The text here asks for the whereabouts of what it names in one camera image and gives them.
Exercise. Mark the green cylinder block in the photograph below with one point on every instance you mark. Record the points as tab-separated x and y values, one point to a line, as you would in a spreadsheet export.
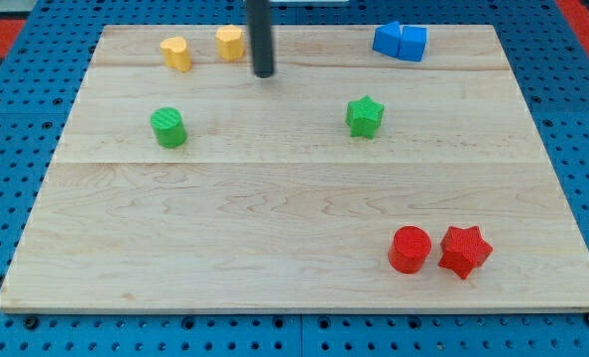
168	127

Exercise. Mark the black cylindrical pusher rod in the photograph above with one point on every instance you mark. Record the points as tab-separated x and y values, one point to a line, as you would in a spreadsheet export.
261	40

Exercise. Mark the yellow heart block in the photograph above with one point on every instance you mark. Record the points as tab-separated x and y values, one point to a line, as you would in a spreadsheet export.
175	51
230	42

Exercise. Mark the blue block right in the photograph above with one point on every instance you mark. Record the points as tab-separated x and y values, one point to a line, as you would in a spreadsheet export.
413	43

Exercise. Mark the blue block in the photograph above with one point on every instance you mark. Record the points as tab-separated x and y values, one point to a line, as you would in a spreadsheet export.
413	43
387	39

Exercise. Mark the blue block left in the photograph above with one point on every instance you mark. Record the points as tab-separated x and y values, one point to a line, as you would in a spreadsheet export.
387	39

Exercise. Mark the red cylinder block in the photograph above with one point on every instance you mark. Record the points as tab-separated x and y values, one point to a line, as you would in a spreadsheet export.
409	249

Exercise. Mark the yellow heart block right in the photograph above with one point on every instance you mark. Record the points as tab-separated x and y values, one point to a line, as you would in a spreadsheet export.
230	42

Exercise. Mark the yellow heart block left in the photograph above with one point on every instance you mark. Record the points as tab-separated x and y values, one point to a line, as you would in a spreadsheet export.
175	51

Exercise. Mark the red star block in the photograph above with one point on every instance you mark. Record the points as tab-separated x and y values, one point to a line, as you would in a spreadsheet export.
463	250

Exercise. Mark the wooden board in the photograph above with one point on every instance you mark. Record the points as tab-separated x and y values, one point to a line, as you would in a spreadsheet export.
270	206

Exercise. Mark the green star block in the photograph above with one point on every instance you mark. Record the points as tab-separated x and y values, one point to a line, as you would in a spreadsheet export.
364	117

